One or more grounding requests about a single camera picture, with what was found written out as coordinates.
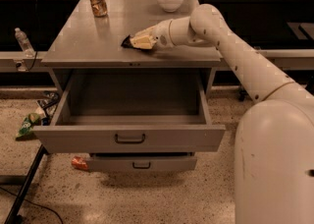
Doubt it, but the dark rxbar chocolate wrapper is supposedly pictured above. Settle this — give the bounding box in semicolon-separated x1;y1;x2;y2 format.
121;35;140;50

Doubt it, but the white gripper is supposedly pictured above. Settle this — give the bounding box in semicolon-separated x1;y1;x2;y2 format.
131;20;174;50

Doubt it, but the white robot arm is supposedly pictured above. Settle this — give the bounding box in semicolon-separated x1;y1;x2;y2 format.
131;4;314;224

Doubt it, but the green chip bag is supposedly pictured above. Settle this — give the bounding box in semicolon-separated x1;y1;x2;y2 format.
16;113;41;140

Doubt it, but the grey metal drawer cabinet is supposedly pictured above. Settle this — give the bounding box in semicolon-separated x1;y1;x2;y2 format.
41;0;222;97

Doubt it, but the grey lower drawer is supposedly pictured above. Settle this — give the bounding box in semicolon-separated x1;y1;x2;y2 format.
85;152;197;172

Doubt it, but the dark snack packets pile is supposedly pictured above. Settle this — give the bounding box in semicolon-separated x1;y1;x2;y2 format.
37;90;60;119

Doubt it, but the clear plastic water bottle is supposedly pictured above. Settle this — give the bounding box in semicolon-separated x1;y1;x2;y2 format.
15;28;35;58

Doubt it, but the open grey top drawer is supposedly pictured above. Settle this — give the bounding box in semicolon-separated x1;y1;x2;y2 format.
34;69;225;153

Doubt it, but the black floor cable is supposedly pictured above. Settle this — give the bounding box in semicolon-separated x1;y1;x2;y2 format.
0;186;65;224

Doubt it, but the orange snack bag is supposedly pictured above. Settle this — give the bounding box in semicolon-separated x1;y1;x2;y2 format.
72;156;88;171

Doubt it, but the black table leg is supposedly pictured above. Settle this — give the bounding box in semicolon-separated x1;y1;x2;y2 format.
0;145;47;224

